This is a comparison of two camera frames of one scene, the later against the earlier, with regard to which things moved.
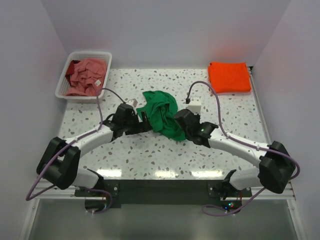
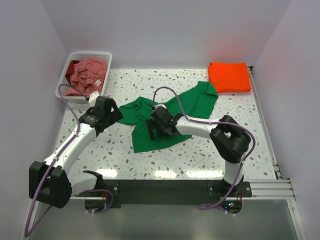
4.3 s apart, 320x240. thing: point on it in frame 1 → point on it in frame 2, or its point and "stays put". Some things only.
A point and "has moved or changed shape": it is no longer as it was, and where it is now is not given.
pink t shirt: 87,77 stays put
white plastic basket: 84,74 stays put
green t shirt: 160,108 has moved or changed shape
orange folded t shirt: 229,77 stays put
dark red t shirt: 71,69 stays put
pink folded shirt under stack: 221,94 stays put
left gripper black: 144,122 → 110,110
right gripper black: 182,121 → 155,128
